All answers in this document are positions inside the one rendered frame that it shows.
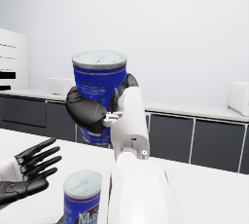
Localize white tall cabinet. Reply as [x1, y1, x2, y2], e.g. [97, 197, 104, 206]
[0, 27, 29, 92]

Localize dark grey kitchen counter cabinets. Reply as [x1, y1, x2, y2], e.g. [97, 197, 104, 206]
[0, 88, 249, 175]

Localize blue can with silver lid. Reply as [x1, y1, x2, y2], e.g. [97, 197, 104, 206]
[71, 50, 128, 147]
[62, 168, 103, 224]

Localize white box appliance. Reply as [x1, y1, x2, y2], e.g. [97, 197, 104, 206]
[228, 81, 249, 117]

